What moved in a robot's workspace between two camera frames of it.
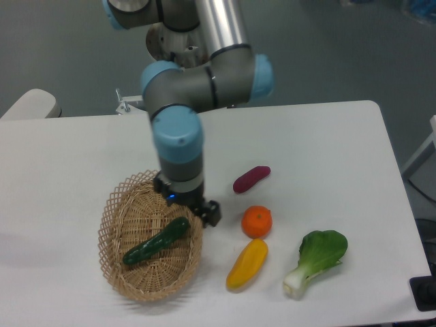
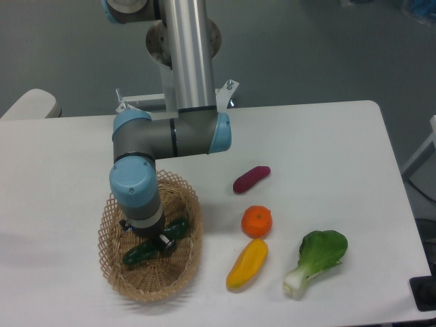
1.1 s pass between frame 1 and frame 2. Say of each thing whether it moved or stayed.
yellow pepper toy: stayed
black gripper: moved
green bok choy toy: stayed
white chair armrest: stayed
